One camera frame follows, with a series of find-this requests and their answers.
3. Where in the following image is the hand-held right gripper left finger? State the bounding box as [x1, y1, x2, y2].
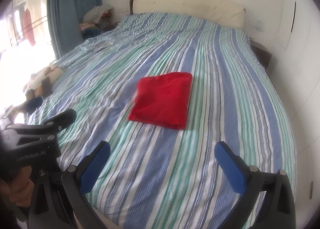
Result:
[25, 141, 111, 229]

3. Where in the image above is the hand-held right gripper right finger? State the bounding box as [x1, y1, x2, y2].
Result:
[214, 141, 297, 229]

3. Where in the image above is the person's left hand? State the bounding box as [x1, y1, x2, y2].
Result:
[9, 166, 35, 204]

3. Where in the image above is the blue curtain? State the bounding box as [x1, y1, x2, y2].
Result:
[46, 0, 103, 60]

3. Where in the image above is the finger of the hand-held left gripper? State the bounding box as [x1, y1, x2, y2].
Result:
[15, 97, 43, 114]
[37, 108, 77, 133]

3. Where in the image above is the white wardrobe door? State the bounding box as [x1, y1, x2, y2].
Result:
[282, 0, 298, 51]

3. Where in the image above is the cream padded headboard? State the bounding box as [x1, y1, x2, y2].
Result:
[130, 0, 246, 29]

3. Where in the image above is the blue green striped bed sheet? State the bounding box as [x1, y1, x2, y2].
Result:
[26, 12, 297, 229]

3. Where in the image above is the red knit sweater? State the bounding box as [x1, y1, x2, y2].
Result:
[128, 71, 193, 131]

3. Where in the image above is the patterned pillow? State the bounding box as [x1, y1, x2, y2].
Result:
[24, 65, 66, 94]

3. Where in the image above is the red hanging garment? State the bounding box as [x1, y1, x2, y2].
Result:
[22, 8, 36, 46]

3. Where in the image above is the pile of clothes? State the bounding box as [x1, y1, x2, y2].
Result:
[79, 5, 114, 38]

